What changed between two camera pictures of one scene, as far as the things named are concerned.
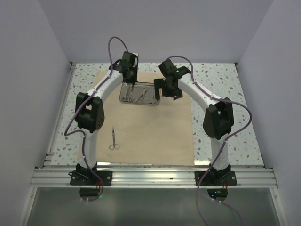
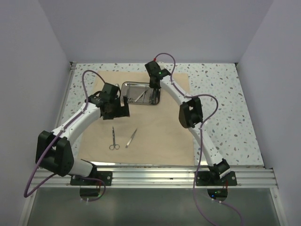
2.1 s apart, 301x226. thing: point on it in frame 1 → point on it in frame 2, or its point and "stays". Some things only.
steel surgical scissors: x=116 y=146 stays
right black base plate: x=216 y=178 stays
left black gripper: x=135 y=79 → x=122 y=111
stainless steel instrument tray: x=138 y=93 stays
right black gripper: x=160 y=83 → x=151 y=86
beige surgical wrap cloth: x=133 y=134 stays
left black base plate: x=87 y=178 stays
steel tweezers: x=147 y=89 → x=131 y=138
